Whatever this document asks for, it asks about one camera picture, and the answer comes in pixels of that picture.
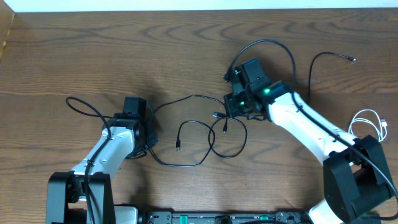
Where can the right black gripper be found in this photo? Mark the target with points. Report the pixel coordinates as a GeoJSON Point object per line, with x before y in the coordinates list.
{"type": "Point", "coordinates": [233, 111]}

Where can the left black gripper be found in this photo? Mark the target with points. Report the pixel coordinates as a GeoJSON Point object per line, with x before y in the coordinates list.
{"type": "Point", "coordinates": [153, 138]}

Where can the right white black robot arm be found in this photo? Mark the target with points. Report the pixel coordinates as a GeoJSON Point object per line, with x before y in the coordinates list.
{"type": "Point", "coordinates": [356, 177]}

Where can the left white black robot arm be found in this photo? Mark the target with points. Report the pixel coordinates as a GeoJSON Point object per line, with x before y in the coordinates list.
{"type": "Point", "coordinates": [84, 194]}

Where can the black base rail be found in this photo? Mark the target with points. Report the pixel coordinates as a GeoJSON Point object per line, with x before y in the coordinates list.
{"type": "Point", "coordinates": [242, 217]}

